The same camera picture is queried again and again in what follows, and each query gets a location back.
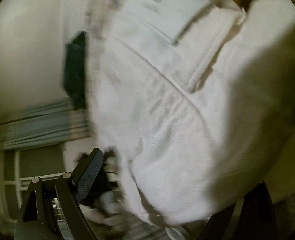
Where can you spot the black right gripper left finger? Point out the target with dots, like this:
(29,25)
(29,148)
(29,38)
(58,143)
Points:
(37,219)

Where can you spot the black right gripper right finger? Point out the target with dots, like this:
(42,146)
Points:
(257,218)

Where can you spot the white pants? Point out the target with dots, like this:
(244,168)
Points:
(197,101)

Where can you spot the grey-green curtain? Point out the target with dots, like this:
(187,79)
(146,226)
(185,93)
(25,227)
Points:
(43,125)

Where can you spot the dark green blanket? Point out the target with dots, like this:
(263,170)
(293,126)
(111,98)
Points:
(74,80)

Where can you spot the window with white frame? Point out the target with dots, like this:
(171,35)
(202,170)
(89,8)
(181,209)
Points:
(17,169)

